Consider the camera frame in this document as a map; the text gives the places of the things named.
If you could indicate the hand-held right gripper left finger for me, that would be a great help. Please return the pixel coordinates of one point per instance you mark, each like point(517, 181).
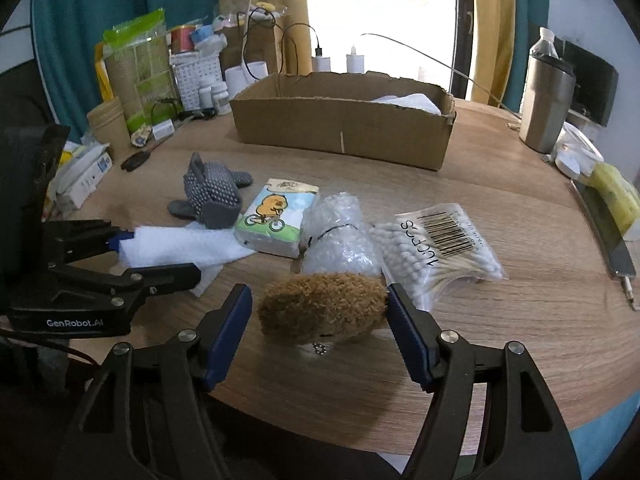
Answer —
point(231, 327)

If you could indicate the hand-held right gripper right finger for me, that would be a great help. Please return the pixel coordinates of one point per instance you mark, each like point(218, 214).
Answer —
point(410, 340)

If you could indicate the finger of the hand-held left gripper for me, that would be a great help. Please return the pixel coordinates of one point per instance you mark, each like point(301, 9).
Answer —
point(80, 240)
point(150, 280)

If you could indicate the white tissue sheet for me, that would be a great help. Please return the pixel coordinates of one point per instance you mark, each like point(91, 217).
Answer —
point(170, 255)

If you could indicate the brown plush toy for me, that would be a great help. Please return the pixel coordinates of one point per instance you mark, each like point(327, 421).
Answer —
point(322, 310)

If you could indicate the bag of cotton swabs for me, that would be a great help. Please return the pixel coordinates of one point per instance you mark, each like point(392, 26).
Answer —
point(440, 250)

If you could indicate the grey dotted glove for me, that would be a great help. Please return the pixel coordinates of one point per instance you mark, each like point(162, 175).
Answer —
point(210, 190)

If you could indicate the cartoon print tissue pack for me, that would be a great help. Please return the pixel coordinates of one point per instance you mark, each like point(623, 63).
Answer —
point(277, 217)

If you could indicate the bubble wrap bag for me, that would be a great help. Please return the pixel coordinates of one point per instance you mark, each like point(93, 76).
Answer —
point(335, 237)

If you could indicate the cardboard box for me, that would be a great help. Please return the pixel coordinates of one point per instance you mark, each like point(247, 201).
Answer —
point(345, 120)

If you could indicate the white packets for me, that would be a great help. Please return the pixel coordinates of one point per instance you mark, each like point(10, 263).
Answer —
point(82, 175)

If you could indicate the orange yellow bag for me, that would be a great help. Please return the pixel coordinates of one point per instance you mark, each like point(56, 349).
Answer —
point(102, 75)

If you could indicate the green bag of paper cups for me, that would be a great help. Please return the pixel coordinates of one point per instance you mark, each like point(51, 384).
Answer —
point(140, 75)

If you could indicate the white plastic basket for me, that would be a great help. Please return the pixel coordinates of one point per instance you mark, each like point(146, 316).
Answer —
point(195, 80)

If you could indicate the smartphone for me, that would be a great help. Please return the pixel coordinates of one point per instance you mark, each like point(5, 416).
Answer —
point(597, 230)

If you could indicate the red can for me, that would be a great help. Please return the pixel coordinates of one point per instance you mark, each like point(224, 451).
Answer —
point(182, 37)

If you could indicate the white cloth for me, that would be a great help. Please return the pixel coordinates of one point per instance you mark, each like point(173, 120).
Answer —
point(410, 102)

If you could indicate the white round dish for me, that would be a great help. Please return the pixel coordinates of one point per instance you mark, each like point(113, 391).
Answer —
point(575, 155)

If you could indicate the yellow packet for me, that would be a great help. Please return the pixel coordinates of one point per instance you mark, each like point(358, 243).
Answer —
point(615, 197)

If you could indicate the brown paper bag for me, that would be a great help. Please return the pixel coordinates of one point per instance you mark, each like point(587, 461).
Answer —
point(255, 45)

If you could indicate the steel tumbler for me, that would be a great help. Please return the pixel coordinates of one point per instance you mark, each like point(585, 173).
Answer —
point(545, 105)

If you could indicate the yellow curtain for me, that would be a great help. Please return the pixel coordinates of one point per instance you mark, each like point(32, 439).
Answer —
point(492, 25)
point(295, 5)

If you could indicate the black appliance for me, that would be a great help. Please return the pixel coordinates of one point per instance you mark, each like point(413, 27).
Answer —
point(590, 82)

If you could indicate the clear water bottle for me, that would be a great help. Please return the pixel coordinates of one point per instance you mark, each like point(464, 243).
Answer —
point(546, 44)

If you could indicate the black door frame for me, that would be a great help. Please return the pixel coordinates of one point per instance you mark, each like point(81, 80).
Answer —
point(465, 25)

